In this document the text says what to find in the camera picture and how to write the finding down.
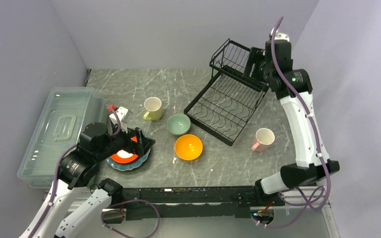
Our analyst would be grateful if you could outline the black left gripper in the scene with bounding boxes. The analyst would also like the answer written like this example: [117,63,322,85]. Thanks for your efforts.
[95,121,155,162]

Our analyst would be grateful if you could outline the orange plate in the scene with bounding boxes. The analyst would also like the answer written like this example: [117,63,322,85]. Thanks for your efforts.
[110,150,139,165]

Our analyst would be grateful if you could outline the black wire dish rack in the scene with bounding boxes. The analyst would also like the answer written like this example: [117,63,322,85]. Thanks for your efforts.
[184,39,269,146]

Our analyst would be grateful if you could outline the yellow ribbed bowl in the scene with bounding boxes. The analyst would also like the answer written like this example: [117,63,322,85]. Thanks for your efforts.
[174,134,203,161]

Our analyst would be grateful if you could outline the pink mug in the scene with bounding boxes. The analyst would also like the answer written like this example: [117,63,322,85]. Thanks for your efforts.
[251,128,275,152]

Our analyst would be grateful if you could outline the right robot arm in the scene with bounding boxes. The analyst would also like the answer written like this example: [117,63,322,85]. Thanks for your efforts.
[243,40,340,206]

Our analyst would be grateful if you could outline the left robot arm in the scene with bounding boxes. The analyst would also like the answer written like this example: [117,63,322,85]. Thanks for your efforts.
[21,122,155,238]

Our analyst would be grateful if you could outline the teal scalloped plate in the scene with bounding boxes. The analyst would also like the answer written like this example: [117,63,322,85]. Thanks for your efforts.
[107,149,151,172]

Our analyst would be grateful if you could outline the pale yellow mug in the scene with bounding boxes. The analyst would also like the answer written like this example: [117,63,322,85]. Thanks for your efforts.
[143,97,163,121]

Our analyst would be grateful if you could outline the light green ceramic bowl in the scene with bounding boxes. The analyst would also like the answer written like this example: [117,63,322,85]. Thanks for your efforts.
[166,113,191,136]

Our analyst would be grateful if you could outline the clear plastic storage box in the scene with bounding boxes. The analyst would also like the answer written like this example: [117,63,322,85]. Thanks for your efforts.
[17,87,108,189]

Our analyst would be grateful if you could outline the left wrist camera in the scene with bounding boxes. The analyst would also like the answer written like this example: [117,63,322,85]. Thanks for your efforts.
[108,105,133,132]

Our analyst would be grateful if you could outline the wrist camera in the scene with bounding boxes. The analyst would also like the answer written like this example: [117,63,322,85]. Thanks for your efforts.
[108,105,133,132]
[269,28,290,42]

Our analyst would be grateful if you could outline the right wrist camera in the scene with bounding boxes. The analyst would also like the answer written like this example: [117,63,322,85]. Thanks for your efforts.
[269,28,290,42]

